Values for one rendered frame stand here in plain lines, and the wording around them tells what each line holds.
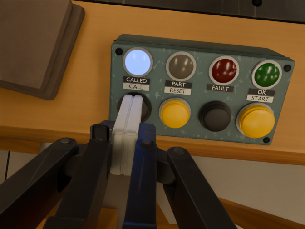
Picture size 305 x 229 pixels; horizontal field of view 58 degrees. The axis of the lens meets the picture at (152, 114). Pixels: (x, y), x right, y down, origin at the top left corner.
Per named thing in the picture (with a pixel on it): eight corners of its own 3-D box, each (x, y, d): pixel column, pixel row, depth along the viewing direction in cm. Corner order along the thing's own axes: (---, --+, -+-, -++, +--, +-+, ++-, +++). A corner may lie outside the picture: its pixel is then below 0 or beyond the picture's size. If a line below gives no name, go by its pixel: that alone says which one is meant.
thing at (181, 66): (192, 81, 23) (195, 75, 21) (165, 78, 23) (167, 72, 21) (193, 60, 23) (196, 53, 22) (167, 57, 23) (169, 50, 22)
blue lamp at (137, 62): (150, 77, 23) (150, 71, 21) (123, 74, 23) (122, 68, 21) (152, 56, 23) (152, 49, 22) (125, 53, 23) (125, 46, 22)
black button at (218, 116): (225, 129, 24) (228, 135, 23) (199, 126, 24) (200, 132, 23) (231, 104, 23) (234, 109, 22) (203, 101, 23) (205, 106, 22)
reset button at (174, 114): (186, 125, 24) (187, 131, 23) (159, 123, 24) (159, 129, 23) (190, 100, 23) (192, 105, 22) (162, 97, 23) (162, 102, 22)
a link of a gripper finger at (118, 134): (121, 176, 17) (110, 175, 17) (131, 127, 24) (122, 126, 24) (124, 133, 16) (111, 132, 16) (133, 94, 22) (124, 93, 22)
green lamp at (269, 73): (275, 89, 23) (283, 84, 22) (249, 87, 23) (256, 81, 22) (275, 68, 23) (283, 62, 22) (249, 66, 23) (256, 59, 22)
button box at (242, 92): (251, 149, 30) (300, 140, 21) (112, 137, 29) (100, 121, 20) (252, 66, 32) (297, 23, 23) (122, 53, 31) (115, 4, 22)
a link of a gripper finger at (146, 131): (133, 161, 15) (189, 166, 15) (139, 121, 19) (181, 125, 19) (131, 183, 15) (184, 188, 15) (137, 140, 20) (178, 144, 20)
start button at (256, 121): (266, 135, 25) (271, 141, 24) (234, 132, 25) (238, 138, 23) (275, 105, 23) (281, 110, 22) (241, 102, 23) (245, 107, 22)
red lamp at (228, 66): (233, 85, 23) (239, 79, 21) (207, 82, 23) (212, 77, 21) (234, 64, 23) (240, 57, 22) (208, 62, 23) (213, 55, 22)
